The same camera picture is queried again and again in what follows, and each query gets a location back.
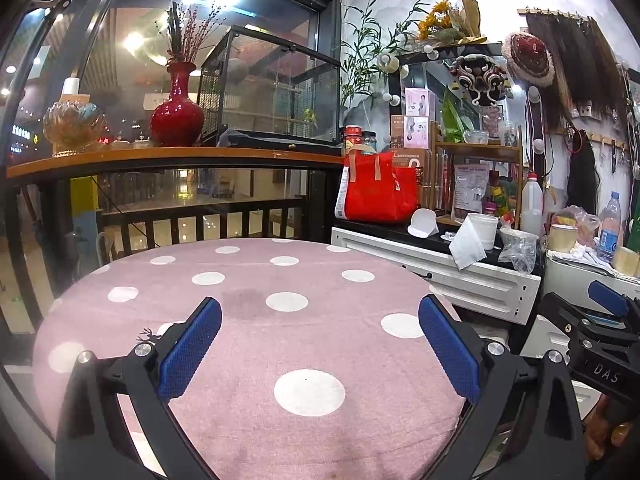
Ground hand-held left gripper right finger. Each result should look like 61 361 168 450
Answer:
418 294 586 480

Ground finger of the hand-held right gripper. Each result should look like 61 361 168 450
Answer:
540 291 617 357
587 280 640 318

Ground dried branches bunch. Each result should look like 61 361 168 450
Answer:
155 0 226 66

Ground person's right hand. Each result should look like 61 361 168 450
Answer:
584 395 633 461

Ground toilet paper roll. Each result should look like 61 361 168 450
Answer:
448 212 499 270

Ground vanity mirror with round bulbs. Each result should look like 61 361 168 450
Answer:
375 42 546 156

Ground glass lotus bowl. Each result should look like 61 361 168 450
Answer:
42 100 107 156

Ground white curved plastic holder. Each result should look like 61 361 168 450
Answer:
407 208 440 238

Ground sunflower bouquet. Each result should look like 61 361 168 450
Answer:
417 0 488 43

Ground hanging brown hair wefts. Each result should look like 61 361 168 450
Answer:
525 10 618 131

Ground orange cardboard box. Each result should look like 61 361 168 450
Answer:
391 148 432 181

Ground black hair bundle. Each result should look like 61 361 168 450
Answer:
567 147 601 216

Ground white drawer blue handle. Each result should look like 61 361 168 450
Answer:
542 255 640 328

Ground black framed glass cage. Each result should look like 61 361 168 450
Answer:
197 25 343 148

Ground white plastic bottle red cap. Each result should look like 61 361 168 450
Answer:
520 173 545 238

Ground pink polka dot tablecloth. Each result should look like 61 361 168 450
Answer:
32 237 466 480

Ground red tote bag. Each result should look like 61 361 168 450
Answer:
334 150 420 224

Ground pink printed box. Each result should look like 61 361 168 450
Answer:
402 116 430 149
404 87 431 117

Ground red ceramic vase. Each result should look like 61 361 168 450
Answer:
150 61 206 147

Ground red round fringed hat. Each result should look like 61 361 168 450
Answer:
501 32 557 88

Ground green leafy plant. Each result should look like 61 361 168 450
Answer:
340 0 431 106

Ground wooden counter ledge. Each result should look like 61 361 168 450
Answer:
6 146 346 178

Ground clear plastic bag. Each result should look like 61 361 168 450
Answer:
498 230 540 275

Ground printed paper pouch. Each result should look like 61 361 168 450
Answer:
452 162 491 211

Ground green leaf pack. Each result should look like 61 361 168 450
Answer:
441 87 471 143

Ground wooden shelf rack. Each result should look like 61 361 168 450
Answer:
432 140 523 221

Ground black railing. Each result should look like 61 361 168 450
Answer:
97 199 308 261

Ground clear water bottle blue label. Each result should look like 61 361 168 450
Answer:
597 191 622 263

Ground lion dance mask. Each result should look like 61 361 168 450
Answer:
449 50 513 107

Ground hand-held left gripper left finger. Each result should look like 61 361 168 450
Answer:
55 296 223 480

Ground wide white cabinet drawer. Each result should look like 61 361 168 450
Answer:
331 226 542 326

